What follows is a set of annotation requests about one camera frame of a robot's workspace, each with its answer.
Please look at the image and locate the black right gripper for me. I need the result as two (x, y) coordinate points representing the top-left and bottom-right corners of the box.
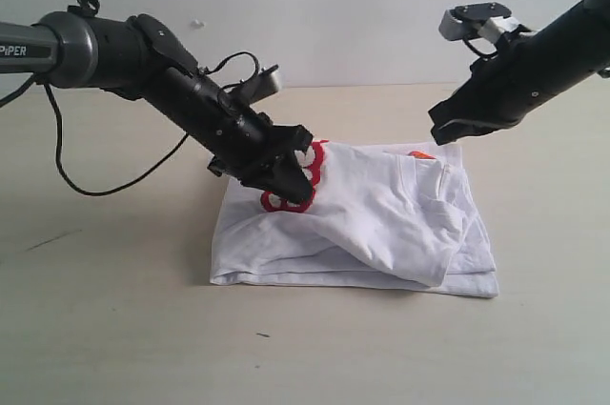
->
(428, 37), (548, 146)

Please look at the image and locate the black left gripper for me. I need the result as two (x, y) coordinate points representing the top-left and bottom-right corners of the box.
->
(180, 75), (314, 203)

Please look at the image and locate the white t-shirt red lettering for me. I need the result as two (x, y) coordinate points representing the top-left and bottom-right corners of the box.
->
(210, 140), (499, 298)

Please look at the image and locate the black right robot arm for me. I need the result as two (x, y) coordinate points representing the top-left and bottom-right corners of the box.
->
(429, 0), (609, 145)

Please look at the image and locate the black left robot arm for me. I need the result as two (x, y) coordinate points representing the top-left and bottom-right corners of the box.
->
(1, 10), (314, 203)

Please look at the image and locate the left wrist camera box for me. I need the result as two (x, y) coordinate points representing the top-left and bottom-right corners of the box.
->
(238, 64), (282, 105)

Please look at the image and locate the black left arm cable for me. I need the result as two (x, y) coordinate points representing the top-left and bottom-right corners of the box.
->
(0, 51), (268, 196)

